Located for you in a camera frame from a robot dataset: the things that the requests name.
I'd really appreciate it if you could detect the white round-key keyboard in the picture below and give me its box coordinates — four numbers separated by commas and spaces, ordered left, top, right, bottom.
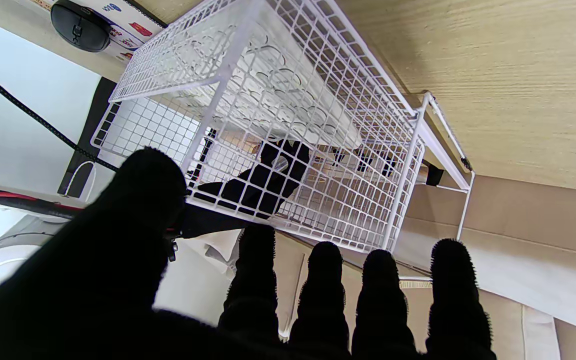
168, 30, 364, 151

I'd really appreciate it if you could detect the black red right arm cable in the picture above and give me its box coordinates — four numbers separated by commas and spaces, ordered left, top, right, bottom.
0, 60, 119, 221

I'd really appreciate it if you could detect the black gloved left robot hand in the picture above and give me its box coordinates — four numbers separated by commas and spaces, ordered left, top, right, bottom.
0, 147, 496, 360

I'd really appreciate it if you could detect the black computer mouse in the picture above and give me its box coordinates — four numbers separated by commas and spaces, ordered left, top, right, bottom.
50, 0, 111, 53

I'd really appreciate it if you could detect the printed white mouse pad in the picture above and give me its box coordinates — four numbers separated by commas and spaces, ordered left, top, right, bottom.
28, 0, 169, 63

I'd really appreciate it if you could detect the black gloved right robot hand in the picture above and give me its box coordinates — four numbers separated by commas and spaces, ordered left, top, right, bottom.
180, 140, 311, 240

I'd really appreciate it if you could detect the wood top wire organizer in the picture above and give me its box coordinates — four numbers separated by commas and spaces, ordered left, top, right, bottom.
393, 90, 576, 341

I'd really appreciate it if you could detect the white wire mesh drawer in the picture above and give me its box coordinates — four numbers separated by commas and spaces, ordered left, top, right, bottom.
90, 0, 426, 253

